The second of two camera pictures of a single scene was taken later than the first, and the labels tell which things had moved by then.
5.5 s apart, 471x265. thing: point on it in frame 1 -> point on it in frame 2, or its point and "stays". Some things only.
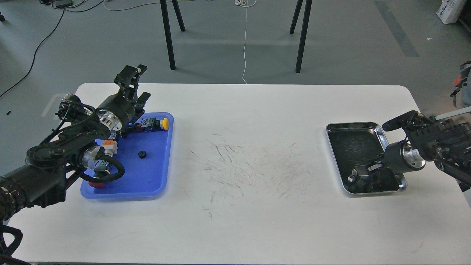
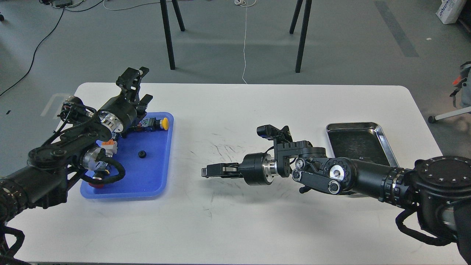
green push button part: x=110 y=145 stays
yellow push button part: x=153 y=123 stays
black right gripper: x=398 y=158 -> x=258 y=169
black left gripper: x=127 y=79 stays
